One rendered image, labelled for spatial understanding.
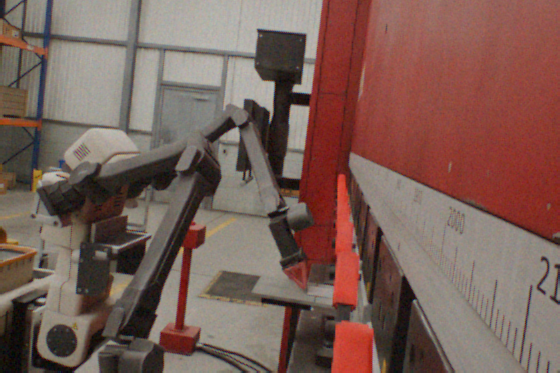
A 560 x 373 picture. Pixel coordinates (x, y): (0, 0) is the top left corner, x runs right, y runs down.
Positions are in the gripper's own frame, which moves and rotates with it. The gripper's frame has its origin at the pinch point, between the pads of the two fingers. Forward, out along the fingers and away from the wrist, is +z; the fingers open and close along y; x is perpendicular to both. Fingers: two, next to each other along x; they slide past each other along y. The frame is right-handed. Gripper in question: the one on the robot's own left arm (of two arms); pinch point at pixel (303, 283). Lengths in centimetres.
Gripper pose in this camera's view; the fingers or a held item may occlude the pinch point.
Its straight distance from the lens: 144.4
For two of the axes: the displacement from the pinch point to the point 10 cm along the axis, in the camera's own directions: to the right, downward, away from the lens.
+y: 1.1, -0.1, 9.9
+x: -9.1, 4.0, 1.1
